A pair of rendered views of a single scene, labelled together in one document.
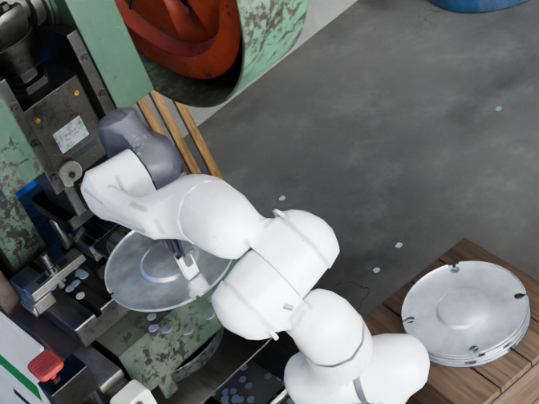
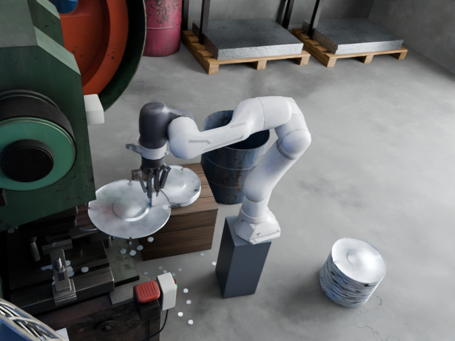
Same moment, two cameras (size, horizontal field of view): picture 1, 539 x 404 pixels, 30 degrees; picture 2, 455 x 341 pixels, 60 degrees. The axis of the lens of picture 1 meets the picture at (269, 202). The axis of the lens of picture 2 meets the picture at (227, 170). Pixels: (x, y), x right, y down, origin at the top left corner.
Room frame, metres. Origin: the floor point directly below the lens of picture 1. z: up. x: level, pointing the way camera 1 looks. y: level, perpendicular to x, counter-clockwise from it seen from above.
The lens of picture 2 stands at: (1.38, 1.20, 1.85)
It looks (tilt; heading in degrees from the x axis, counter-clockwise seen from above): 41 degrees down; 268
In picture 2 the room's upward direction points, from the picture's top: 10 degrees clockwise
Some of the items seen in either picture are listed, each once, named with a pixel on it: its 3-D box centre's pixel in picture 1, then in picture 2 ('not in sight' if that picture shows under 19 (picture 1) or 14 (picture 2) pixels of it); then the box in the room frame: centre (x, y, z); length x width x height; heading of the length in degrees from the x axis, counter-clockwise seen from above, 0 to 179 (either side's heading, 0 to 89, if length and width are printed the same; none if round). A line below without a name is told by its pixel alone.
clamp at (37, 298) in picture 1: (49, 272); (59, 270); (1.81, 0.52, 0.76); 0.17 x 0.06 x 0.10; 119
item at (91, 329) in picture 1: (119, 252); (56, 245); (1.89, 0.37, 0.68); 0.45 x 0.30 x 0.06; 119
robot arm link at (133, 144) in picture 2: not in sight; (145, 144); (1.61, 0.20, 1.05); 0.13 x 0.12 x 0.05; 120
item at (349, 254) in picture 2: not in sight; (358, 259); (0.56, -0.12, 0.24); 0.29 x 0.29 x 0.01
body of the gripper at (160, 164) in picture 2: not in sight; (152, 164); (1.59, 0.20, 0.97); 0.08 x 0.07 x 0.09; 30
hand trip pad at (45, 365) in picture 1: (51, 374); (147, 296); (1.53, 0.55, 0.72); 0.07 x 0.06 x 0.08; 29
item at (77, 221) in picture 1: (87, 192); (46, 210); (1.89, 0.38, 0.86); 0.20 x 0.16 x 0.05; 119
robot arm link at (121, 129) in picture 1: (139, 149); (167, 122); (1.55, 0.18, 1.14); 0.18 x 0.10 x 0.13; 19
